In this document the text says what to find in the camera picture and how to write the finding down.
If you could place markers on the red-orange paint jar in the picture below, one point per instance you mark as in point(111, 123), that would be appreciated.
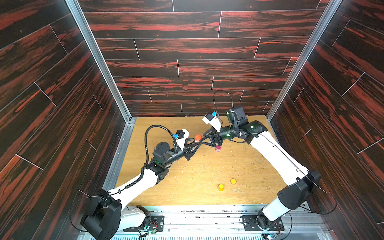
point(198, 138)

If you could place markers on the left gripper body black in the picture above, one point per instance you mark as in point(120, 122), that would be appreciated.
point(174, 155)

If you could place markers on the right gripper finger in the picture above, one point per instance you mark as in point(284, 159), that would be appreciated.
point(210, 132)
point(207, 143)

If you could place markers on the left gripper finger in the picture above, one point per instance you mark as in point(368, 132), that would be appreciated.
point(191, 143)
point(190, 150)

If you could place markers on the aluminium front rail frame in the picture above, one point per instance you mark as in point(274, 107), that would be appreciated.
point(227, 222)

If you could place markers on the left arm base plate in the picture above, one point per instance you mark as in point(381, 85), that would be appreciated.
point(150, 224)

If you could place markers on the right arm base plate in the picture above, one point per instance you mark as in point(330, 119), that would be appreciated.
point(252, 223)

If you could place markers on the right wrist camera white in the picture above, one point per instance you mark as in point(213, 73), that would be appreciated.
point(214, 120)

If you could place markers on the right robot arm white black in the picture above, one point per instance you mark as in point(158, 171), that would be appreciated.
point(300, 182)

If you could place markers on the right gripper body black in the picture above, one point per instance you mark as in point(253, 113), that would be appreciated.
point(216, 136)

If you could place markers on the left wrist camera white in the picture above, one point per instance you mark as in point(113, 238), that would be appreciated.
point(181, 137)

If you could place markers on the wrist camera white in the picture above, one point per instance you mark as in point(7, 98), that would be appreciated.
point(181, 137)
point(214, 120)

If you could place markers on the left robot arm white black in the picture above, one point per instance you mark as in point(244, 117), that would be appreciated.
point(104, 215)

